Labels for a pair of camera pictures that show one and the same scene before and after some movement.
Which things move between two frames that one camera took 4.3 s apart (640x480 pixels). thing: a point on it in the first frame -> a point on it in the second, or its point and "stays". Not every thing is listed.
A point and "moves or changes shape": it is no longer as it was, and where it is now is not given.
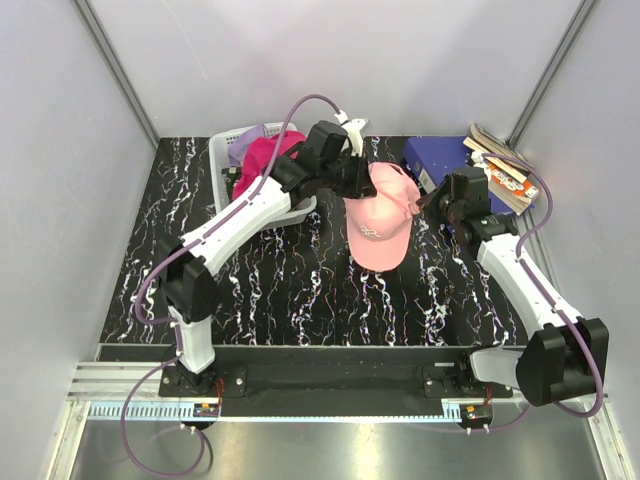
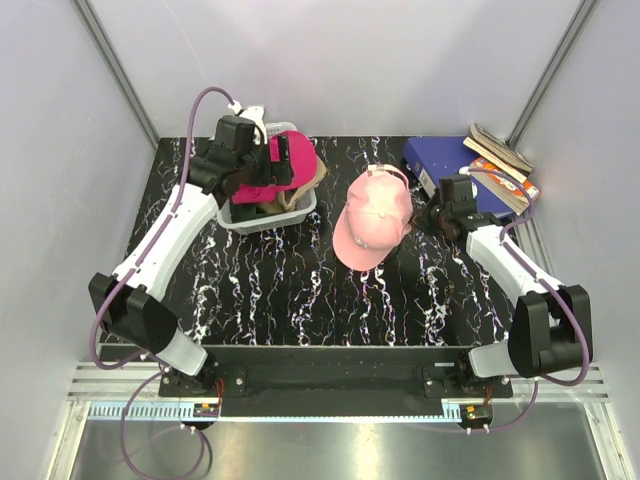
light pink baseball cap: [379, 227] moves or changes shape
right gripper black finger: [430, 201] -> [420, 220]
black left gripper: [362, 186] -> [276, 173]
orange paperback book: [517, 196] stays
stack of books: [486, 143] stays
